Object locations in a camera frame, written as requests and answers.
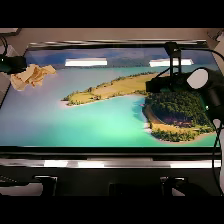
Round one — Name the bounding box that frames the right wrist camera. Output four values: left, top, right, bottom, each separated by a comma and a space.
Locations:
163, 41, 184, 78

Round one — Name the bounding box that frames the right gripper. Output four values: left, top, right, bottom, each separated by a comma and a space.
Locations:
145, 74, 174, 95

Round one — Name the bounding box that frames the silver frame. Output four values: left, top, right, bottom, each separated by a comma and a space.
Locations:
0, 154, 224, 197

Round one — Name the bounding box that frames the cream short-sleeved shirt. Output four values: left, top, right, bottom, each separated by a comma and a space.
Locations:
9, 63, 58, 92

